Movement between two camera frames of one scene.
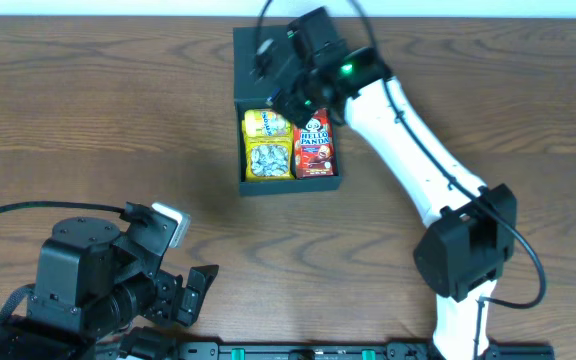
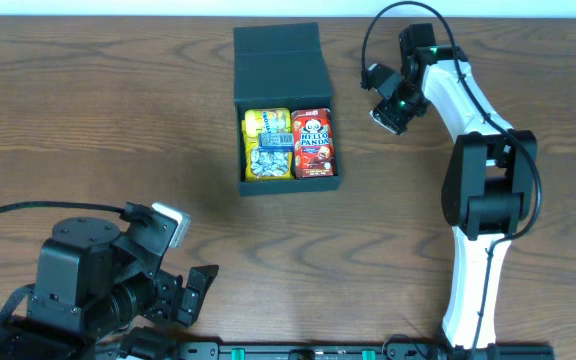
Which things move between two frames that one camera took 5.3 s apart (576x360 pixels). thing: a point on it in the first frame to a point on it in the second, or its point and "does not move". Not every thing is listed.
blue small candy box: [274, 94] to [277, 141]
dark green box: [253, 94] does not move
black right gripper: [291, 104] to [385, 100]
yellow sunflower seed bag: [268, 157] does not move
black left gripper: [186, 301] does not move
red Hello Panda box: [314, 147] does not move
